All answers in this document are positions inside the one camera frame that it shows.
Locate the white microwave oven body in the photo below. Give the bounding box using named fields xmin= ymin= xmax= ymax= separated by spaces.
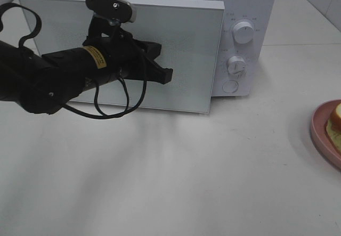
xmin=23 ymin=0 xmax=275 ymax=98

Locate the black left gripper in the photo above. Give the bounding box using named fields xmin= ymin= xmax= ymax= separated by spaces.
xmin=83 ymin=30 xmax=173 ymax=85

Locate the round door release button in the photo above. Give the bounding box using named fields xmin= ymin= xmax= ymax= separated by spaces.
xmin=222 ymin=80 xmax=239 ymax=93

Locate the pink round plate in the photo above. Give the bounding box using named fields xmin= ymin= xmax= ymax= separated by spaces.
xmin=310 ymin=100 xmax=340 ymax=171

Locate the white microwave door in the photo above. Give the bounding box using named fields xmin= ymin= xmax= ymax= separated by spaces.
xmin=19 ymin=0 xmax=225 ymax=113

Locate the white timer knob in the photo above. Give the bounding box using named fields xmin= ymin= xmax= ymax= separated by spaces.
xmin=226 ymin=55 xmax=247 ymax=76

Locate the sandwich with lettuce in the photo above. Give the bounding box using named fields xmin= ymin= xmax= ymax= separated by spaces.
xmin=326 ymin=103 xmax=340 ymax=153

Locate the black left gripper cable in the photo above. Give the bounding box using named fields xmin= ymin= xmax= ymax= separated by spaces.
xmin=0 ymin=3 xmax=148 ymax=120

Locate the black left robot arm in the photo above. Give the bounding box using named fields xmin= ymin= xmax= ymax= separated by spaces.
xmin=1 ymin=30 xmax=173 ymax=115

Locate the upper white power knob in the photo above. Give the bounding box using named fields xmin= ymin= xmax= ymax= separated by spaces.
xmin=232 ymin=20 xmax=255 ymax=44

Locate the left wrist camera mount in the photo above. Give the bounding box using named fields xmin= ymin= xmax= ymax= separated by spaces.
xmin=85 ymin=0 xmax=136 ymax=40

